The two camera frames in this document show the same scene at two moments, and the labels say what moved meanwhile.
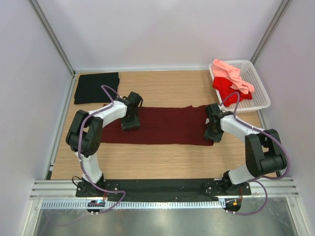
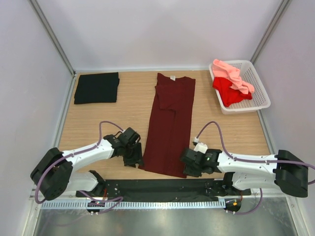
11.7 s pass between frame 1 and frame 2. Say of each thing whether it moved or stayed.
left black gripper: moved
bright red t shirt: stayed
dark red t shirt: moved
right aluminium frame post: stayed
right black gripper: moved
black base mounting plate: stayed
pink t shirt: stayed
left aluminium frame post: stayed
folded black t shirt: stayed
